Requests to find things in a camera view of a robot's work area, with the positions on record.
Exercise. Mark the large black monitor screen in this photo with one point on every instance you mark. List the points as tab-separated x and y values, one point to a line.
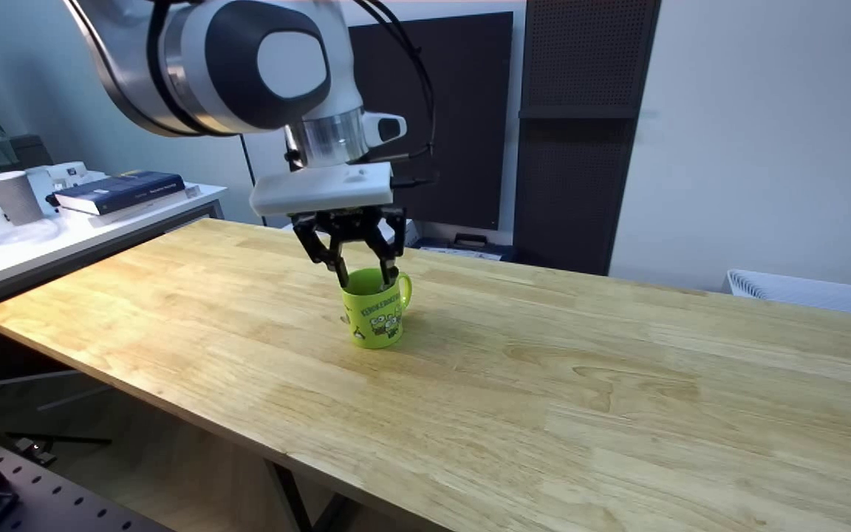
470	118

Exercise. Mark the grey paper cup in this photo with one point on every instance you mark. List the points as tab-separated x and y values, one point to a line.
13	195

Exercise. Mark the dark brown tall cabinet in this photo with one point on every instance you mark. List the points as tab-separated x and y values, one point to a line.
575	148

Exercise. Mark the dark blue book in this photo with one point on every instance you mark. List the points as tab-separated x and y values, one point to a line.
120	191

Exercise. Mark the white side table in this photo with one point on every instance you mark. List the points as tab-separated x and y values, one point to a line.
43	251

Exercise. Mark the black metal table leg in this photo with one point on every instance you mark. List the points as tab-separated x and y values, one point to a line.
293	497

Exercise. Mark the white plastic bin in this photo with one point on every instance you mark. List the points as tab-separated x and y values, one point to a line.
811	291

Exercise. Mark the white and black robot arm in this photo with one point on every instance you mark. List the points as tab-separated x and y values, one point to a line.
250	62

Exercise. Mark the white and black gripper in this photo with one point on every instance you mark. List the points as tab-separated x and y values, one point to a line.
322	186

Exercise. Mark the black perforated mounting board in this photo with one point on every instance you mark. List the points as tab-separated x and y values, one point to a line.
45	497

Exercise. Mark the yellow-green plastic mug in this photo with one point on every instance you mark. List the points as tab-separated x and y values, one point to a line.
380	319

